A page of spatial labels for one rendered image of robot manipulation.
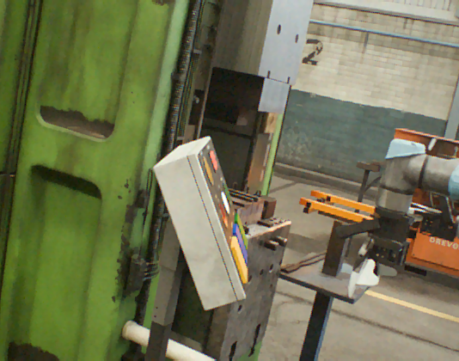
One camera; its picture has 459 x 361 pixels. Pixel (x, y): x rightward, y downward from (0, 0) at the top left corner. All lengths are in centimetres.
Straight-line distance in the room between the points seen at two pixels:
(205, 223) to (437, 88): 831
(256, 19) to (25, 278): 102
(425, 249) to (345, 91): 463
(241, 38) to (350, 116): 776
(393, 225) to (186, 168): 50
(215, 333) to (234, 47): 83
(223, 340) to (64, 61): 93
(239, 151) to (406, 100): 731
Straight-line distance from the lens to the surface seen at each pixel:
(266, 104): 160
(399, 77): 920
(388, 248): 122
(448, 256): 521
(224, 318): 165
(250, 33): 154
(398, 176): 120
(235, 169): 198
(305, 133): 941
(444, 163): 120
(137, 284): 147
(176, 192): 96
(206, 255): 99
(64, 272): 167
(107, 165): 144
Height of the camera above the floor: 133
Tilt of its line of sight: 10 degrees down
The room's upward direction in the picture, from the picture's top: 12 degrees clockwise
